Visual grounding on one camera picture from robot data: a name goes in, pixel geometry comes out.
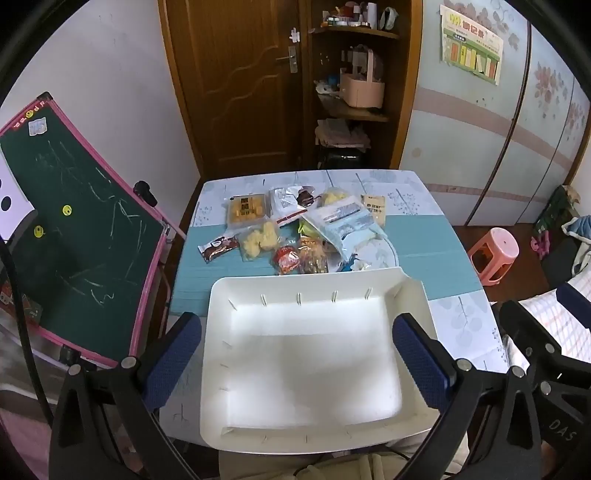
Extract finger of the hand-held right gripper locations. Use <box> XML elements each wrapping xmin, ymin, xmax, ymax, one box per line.
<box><xmin>555</xmin><ymin>282</ymin><xmax>591</xmax><ymax>329</ymax></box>
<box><xmin>500</xmin><ymin>299</ymin><xmax>563</xmax><ymax>358</ymax></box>

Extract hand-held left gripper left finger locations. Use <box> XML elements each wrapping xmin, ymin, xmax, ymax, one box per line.
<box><xmin>48</xmin><ymin>311</ymin><xmax>204</xmax><ymax>480</ymax></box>

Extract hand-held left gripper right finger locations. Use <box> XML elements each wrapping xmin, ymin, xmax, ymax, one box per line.
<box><xmin>392</xmin><ymin>312</ymin><xmax>543</xmax><ymax>480</ymax></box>

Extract white plastic tray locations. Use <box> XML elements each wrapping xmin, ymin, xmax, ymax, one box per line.
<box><xmin>199</xmin><ymin>266</ymin><xmax>441</xmax><ymax>455</ymax></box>

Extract cream orange-edged biscuit packet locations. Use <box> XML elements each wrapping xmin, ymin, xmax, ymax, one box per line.
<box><xmin>297</xmin><ymin>236</ymin><xmax>329</xmax><ymax>274</ymax></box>

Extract white plaid cloth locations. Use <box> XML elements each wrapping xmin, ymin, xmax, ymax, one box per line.
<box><xmin>501</xmin><ymin>274</ymin><xmax>591</xmax><ymax>370</ymax></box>

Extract blue white tote bag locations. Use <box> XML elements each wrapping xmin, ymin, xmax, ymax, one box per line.
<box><xmin>561</xmin><ymin>215</ymin><xmax>591</xmax><ymax>278</ymax></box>

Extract pink plastic stool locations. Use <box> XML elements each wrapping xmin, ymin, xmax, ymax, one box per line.
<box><xmin>467</xmin><ymin>227</ymin><xmax>520</xmax><ymax>287</ymax></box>

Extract green printed bag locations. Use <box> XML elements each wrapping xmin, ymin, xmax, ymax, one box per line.
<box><xmin>533</xmin><ymin>185</ymin><xmax>580</xmax><ymax>241</ymax></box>

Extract floral printed tablecloth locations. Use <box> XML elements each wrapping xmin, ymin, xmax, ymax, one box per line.
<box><xmin>159</xmin><ymin>169</ymin><xmax>509</xmax><ymax>446</ymax></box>

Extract brown chocolate bar packet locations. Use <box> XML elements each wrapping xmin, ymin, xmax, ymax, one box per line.
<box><xmin>198</xmin><ymin>234</ymin><xmax>241</xmax><ymax>264</ymax></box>

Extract small blue snack packet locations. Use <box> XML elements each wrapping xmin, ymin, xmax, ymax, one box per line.
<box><xmin>337</xmin><ymin>253</ymin><xmax>370</xmax><ymax>273</ymax></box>

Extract yellow puffed snack packet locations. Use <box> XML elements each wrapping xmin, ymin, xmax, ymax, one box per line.
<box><xmin>321</xmin><ymin>188</ymin><xmax>361</xmax><ymax>210</ymax></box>
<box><xmin>239</xmin><ymin>220</ymin><xmax>282</xmax><ymax>263</ymax></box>

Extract beige trousers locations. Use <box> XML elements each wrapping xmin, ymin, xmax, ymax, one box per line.
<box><xmin>217</xmin><ymin>434</ymin><xmax>469</xmax><ymax>480</ymax></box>

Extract red snack packet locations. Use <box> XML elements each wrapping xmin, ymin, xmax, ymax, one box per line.
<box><xmin>270</xmin><ymin>244</ymin><xmax>302</xmax><ymax>276</ymax></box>

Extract clear blue-printed snack bag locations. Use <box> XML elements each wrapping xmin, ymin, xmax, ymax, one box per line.
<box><xmin>302</xmin><ymin>203</ymin><xmax>389</xmax><ymax>261</ymax></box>

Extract yellow cake packet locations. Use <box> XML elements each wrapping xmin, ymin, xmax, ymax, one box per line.
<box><xmin>226</xmin><ymin>194</ymin><xmax>271</xmax><ymax>227</ymax></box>

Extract beige cracker packet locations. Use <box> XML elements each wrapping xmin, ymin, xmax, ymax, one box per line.
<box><xmin>360</xmin><ymin>194</ymin><xmax>389</xmax><ymax>227</ymax></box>

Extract black easel knob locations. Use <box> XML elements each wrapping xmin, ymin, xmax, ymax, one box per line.
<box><xmin>134</xmin><ymin>181</ymin><xmax>158</xmax><ymax>207</ymax></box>

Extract white foil snack packet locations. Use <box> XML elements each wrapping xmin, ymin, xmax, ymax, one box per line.
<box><xmin>269</xmin><ymin>186</ymin><xmax>308</xmax><ymax>227</ymax></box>

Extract floral sliding wardrobe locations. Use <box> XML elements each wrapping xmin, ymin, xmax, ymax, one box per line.
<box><xmin>399</xmin><ymin>0</ymin><xmax>591</xmax><ymax>227</ymax></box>

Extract black glossy appliance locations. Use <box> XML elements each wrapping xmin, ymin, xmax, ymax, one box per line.
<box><xmin>316</xmin><ymin>145</ymin><xmax>368</xmax><ymax>169</ymax></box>

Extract white dotted panel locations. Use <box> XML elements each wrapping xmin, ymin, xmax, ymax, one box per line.
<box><xmin>0</xmin><ymin>164</ymin><xmax>38</xmax><ymax>241</ymax></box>

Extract folded pink cloths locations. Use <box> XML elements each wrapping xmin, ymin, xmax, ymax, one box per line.
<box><xmin>315</xmin><ymin>117</ymin><xmax>370</xmax><ymax>148</ymax></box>

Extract brown wooden door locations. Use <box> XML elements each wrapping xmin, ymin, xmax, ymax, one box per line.
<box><xmin>157</xmin><ymin>0</ymin><xmax>310</xmax><ymax>178</ymax></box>

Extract wooden shelf unit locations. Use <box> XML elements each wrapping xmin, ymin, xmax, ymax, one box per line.
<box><xmin>302</xmin><ymin>0</ymin><xmax>423</xmax><ymax>169</ymax></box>

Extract pink plastic basket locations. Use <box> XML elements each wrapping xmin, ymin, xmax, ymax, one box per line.
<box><xmin>339</xmin><ymin>46</ymin><xmax>386</xmax><ymax>110</ymax></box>

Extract group of small containers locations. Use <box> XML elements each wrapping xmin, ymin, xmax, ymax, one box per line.
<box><xmin>321</xmin><ymin>0</ymin><xmax>400</xmax><ymax>31</ymax></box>

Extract green chalkboard pink frame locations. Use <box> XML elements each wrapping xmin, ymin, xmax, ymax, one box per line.
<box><xmin>0</xmin><ymin>91</ymin><xmax>188</xmax><ymax>370</ymax></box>

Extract black cable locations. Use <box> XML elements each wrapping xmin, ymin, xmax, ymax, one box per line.
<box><xmin>0</xmin><ymin>237</ymin><xmax>54</xmax><ymax>418</ymax></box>

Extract wall poster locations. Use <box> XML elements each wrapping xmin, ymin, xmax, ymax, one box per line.
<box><xmin>438</xmin><ymin>4</ymin><xmax>504</xmax><ymax>86</ymax></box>

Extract metal door handle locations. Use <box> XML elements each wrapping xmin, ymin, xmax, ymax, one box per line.
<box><xmin>276</xmin><ymin>45</ymin><xmax>298</xmax><ymax>73</ymax></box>

